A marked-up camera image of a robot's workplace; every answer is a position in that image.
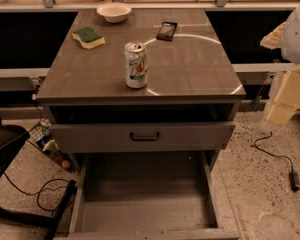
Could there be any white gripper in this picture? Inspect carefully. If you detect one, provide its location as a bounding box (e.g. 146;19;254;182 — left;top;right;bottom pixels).
260;4;300;125

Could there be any white green 7up can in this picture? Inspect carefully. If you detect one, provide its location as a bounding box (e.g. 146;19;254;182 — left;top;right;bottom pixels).
124;41;147;89

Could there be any grey drawer cabinet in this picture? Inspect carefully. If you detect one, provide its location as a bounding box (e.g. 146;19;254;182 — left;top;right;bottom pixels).
38;9;245;240

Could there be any black power adapter cable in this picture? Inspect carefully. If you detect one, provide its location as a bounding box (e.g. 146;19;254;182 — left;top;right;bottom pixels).
251;131;300;240

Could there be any black drawer handle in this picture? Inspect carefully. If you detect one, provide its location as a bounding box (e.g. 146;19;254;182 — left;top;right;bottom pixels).
130;132;160;142

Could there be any green yellow sponge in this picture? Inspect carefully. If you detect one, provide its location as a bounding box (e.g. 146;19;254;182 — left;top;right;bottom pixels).
72;27;105;49

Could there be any black floor cable left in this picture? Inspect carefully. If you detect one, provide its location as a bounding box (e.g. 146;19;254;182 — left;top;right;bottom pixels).
3;172;71;212

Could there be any black rxbar chocolate wrapper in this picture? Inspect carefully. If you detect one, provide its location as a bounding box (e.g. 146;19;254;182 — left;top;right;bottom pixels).
156;22;178;41

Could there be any black chair base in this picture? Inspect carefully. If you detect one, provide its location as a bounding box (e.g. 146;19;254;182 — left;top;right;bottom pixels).
0;110;78;240

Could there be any open grey lower drawer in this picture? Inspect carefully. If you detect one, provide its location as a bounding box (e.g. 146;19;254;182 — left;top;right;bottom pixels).
54;152;239;240

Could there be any closed grey upper drawer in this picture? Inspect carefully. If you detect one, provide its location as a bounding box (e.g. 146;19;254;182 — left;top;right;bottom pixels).
51;122;235;153

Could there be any white ceramic bowl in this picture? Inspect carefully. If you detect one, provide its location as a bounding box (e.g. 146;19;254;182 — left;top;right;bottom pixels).
97;2;132;23

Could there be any wire basket with items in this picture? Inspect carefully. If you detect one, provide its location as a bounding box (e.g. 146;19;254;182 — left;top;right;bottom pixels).
29;119;73;171

